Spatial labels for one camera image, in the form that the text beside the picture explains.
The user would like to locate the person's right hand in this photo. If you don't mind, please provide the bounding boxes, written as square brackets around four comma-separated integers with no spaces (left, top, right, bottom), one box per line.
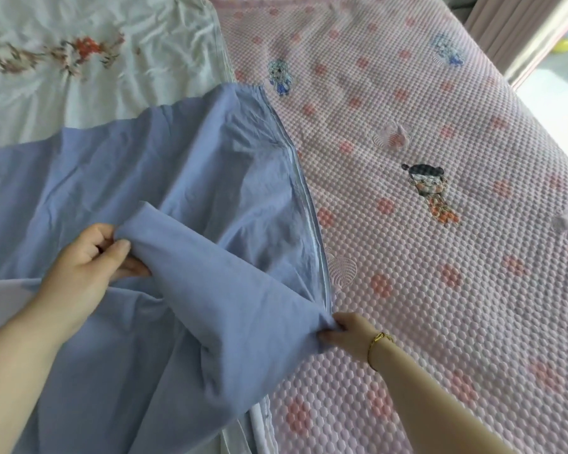
[317,311,385,365]

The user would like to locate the person's left hand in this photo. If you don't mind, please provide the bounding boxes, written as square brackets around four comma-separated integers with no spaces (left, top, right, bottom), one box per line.
[34,223,151,332]

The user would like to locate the blue duvet cover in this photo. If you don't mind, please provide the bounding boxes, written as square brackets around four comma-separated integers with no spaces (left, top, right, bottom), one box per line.
[0,82,338,454]

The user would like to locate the person's right forearm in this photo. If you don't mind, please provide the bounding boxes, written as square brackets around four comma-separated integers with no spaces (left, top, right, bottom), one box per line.
[370,333,517,454]

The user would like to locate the person's left forearm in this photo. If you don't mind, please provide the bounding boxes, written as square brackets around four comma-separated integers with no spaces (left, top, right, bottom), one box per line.
[0,298,83,454]

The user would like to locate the pink quilted bed mat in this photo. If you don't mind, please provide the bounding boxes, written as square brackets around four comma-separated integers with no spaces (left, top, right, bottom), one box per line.
[203,0,568,454]

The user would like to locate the white floral embroidered sheet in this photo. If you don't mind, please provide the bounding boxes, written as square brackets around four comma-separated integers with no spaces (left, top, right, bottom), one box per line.
[0,0,237,154]

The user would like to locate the pink curtain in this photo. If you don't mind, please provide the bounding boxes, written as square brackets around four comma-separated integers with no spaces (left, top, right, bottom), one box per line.
[464,0,568,88]

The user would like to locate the gold bracelet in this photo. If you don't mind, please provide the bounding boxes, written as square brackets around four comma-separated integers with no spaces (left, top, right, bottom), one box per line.
[367,332,395,372]

